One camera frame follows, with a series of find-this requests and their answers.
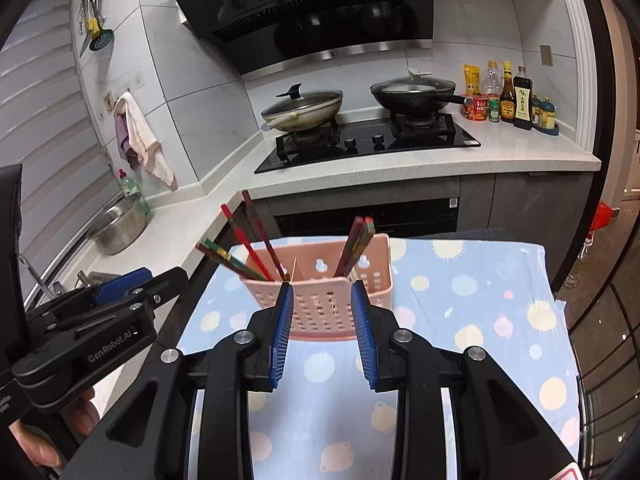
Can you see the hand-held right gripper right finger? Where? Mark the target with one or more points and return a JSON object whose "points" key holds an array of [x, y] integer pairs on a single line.
{"points": [[362, 330]]}

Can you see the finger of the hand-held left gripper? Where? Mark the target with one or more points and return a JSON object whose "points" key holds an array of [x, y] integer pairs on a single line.
{"points": [[122, 284], [167, 282]]}

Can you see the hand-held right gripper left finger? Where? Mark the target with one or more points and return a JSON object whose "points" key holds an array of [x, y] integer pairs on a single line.
{"points": [[282, 330]]}

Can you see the pink perforated utensil holder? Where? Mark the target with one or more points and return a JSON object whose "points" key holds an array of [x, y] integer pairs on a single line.
{"points": [[320, 286]]}

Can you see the green chopstick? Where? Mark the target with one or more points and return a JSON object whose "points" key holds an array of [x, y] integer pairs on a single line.
{"points": [[235, 259], [225, 261]]}

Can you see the gold flower spoon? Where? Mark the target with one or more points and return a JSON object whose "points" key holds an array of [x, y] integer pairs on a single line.
{"points": [[295, 269]]}

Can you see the maroon chopstick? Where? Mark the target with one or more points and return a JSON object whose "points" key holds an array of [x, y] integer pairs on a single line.
{"points": [[356, 247]]}

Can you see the brown chopstick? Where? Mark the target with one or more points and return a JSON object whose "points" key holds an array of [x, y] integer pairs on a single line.
{"points": [[348, 242]]}

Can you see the dark red chopstick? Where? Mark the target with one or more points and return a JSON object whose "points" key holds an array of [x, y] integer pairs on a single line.
{"points": [[262, 232]]}

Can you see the person's left hand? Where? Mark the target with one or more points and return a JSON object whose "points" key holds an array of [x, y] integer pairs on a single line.
{"points": [[40, 447]]}

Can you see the steel colander bowl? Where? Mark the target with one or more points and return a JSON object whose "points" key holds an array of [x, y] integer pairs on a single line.
{"points": [[117, 227]]}

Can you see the blue planet print cloth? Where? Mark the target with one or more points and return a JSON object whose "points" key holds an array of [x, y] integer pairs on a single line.
{"points": [[450, 320]]}

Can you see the green dish soap bottle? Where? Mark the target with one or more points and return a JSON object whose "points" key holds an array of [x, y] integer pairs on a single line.
{"points": [[132, 190]]}

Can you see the purple hanging cloth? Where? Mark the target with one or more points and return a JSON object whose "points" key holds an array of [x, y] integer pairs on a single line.
{"points": [[124, 140]]}

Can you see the pink hanging towel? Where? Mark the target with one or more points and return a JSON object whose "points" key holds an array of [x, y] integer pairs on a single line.
{"points": [[145, 140]]}

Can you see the white window blind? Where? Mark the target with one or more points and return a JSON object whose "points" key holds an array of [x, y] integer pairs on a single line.
{"points": [[45, 110]]}

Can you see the black gas stove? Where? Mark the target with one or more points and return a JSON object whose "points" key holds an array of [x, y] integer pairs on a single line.
{"points": [[360, 142]]}

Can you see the dark base cabinet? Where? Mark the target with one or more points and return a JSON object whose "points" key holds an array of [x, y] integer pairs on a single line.
{"points": [[525, 210]]}

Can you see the beige wok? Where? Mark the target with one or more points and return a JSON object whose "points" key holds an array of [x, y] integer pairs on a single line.
{"points": [[305, 120]]}

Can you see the plastic oil bottle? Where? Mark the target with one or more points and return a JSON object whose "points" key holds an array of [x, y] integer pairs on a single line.
{"points": [[577, 270]]}

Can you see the black wok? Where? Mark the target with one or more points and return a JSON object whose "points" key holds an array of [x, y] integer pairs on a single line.
{"points": [[415, 105]]}

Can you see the red instant noodle cup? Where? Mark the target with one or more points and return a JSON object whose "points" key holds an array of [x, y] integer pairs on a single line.
{"points": [[475, 109]]}

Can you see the glass lid white knob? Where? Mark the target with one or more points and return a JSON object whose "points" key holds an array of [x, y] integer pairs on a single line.
{"points": [[415, 85]]}

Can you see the black framed glass door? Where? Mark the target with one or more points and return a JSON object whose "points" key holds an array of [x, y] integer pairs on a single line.
{"points": [[615, 360]]}

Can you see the small green cap jar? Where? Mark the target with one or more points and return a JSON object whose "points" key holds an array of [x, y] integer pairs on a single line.
{"points": [[494, 112]]}

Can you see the red plastic bag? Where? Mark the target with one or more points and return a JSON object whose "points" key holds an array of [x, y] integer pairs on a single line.
{"points": [[600, 220]]}

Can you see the brown bottle yellow cap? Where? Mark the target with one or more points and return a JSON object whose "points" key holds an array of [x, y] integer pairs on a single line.
{"points": [[507, 102]]}

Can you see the yellow seasoning packet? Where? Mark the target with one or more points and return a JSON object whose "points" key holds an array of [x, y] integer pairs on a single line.
{"points": [[471, 80]]}

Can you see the dark soy sauce bottle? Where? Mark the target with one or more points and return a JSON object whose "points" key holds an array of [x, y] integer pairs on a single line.
{"points": [[523, 105]]}

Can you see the blue condiment jar set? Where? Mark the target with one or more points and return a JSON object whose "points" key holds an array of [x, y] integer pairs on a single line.
{"points": [[546, 119]]}

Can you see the clear plastic bottle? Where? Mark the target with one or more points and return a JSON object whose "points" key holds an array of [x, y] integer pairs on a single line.
{"points": [[491, 80]]}

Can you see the black range hood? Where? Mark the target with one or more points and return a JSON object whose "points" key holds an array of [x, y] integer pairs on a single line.
{"points": [[310, 15]]}

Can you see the beige wall outlet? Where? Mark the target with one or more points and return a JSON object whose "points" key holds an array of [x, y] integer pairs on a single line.
{"points": [[546, 55]]}

